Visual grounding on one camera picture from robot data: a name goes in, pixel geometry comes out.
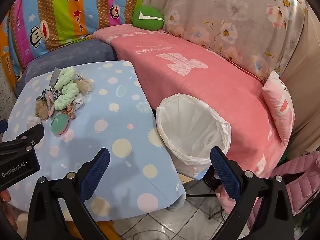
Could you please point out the striped cartoon monkey blanket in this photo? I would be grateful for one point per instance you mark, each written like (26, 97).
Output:
(62, 12)

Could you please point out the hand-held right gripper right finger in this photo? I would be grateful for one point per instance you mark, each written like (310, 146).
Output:
(225, 172)

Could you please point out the bin with white plastic liner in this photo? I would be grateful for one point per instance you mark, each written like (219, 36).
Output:
(192, 130)

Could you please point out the pink printed pillow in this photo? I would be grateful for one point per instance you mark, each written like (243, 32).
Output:
(280, 105)

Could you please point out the pink padded jacket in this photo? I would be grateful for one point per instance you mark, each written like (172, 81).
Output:
(300, 180)

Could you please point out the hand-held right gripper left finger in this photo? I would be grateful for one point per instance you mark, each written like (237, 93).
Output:
(96, 172)

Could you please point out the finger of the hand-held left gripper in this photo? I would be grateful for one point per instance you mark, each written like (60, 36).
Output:
(27, 137)

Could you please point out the blue-grey sofa seat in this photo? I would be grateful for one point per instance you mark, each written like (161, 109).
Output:
(75, 55)

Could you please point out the black metal stand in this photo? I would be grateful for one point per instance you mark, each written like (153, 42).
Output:
(211, 180)

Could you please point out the green and pink round pad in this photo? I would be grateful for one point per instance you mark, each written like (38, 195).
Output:
(60, 125)

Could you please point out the tan scrunchie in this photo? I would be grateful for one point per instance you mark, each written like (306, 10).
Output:
(41, 109)

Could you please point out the beige organza scrunchie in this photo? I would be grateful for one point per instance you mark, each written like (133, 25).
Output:
(84, 85)

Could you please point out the pink printed blanket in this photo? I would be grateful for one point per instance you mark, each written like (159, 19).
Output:
(200, 85)

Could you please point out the green round check mark cushion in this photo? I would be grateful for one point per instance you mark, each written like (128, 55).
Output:
(147, 17)

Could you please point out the green chenille scrunchies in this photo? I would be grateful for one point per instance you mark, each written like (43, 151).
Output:
(65, 90)

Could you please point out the beige sofa cover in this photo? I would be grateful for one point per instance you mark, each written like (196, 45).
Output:
(305, 80)

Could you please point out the grey pouch with white tag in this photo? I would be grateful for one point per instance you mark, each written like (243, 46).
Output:
(55, 77)

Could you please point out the grey floral sheet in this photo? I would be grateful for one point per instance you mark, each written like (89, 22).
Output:
(225, 17)

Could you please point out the white cloth scrunchie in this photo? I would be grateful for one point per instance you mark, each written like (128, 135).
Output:
(79, 102)

